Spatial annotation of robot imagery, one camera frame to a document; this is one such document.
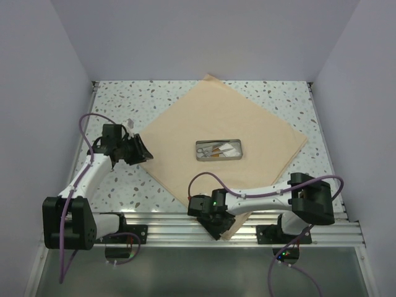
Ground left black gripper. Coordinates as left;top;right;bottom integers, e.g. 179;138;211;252
116;134;153;165

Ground metal tray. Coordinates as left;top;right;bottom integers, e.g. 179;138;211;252
195;139;243;161

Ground white gauze pad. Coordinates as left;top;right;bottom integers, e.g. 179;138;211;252
221;144;239;157

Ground beige cloth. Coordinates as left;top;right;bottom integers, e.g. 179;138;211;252
136;73;309;241

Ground steel forceps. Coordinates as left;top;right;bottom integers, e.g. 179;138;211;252
197;142;226;150

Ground steel scissors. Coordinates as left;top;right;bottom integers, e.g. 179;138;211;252
196;148;214;158

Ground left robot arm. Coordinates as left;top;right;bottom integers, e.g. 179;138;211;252
42;124;153;250

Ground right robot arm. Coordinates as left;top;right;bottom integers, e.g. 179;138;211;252
187;173;338;243

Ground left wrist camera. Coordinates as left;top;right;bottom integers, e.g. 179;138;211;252
123;118;134;130

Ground aluminium rail frame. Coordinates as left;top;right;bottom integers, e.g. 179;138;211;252
25;80;379;296

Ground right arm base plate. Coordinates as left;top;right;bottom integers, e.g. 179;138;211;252
256;216;312;244

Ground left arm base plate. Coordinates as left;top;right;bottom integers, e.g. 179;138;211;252
95;224;149;244

